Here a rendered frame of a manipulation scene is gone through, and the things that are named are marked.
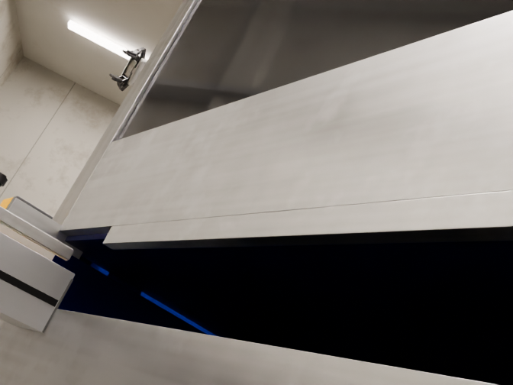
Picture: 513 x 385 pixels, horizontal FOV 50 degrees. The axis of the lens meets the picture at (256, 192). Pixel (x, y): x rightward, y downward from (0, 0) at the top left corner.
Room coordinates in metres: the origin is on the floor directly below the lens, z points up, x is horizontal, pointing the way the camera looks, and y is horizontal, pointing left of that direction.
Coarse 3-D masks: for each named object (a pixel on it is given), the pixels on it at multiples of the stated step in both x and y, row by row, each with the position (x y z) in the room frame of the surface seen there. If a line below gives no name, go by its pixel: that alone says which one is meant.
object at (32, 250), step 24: (0, 216) 0.77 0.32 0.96; (0, 240) 0.76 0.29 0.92; (24, 240) 0.86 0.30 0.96; (48, 240) 0.81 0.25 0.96; (0, 264) 0.77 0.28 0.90; (24, 264) 0.78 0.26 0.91; (48, 264) 0.80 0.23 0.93; (0, 288) 0.78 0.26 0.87; (24, 288) 0.79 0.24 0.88; (48, 288) 0.81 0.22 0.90; (0, 312) 0.79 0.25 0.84; (24, 312) 0.80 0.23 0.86; (48, 312) 0.82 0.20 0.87
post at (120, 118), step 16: (192, 0) 0.97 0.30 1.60; (176, 16) 1.00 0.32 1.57; (176, 32) 0.96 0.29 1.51; (160, 48) 0.98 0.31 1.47; (160, 64) 0.97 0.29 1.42; (144, 80) 0.97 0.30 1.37; (128, 96) 1.00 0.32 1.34; (128, 112) 0.96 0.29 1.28; (112, 128) 0.98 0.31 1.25; (96, 160) 0.97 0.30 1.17; (80, 176) 1.00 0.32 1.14; (80, 192) 0.96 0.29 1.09; (64, 208) 0.99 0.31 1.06; (64, 240) 0.97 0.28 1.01; (80, 256) 0.99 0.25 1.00; (0, 320) 0.98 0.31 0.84
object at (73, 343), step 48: (0, 336) 0.95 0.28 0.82; (48, 336) 0.81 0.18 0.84; (96, 336) 0.70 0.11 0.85; (144, 336) 0.62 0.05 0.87; (192, 336) 0.55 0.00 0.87; (0, 384) 0.86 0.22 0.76; (48, 384) 0.75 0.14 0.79; (96, 384) 0.66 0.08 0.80; (144, 384) 0.59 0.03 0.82; (192, 384) 0.53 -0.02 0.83; (240, 384) 0.48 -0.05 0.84; (288, 384) 0.43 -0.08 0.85; (336, 384) 0.40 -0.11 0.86; (384, 384) 0.37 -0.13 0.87; (432, 384) 0.34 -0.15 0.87; (480, 384) 0.31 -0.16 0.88
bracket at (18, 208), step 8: (16, 200) 0.91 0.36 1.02; (16, 208) 0.91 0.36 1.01; (24, 208) 0.92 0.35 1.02; (32, 208) 0.92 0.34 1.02; (24, 216) 0.92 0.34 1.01; (32, 216) 0.93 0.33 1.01; (40, 216) 0.93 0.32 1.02; (32, 224) 0.93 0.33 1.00; (40, 224) 0.94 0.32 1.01; (48, 224) 0.94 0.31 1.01; (56, 224) 0.95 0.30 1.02; (48, 232) 0.95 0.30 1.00; (56, 232) 0.96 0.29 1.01
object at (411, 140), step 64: (384, 64) 0.45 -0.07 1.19; (448, 64) 0.38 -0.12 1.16; (512, 64) 0.33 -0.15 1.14; (192, 128) 0.72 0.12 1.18; (256, 128) 0.59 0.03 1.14; (320, 128) 0.50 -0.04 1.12; (384, 128) 0.43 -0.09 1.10; (448, 128) 0.37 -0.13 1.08; (512, 128) 0.33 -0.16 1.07; (128, 192) 0.80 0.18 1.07; (192, 192) 0.65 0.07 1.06; (256, 192) 0.55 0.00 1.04; (320, 192) 0.47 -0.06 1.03; (384, 192) 0.41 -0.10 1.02; (448, 192) 0.36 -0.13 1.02; (512, 192) 0.32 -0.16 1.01
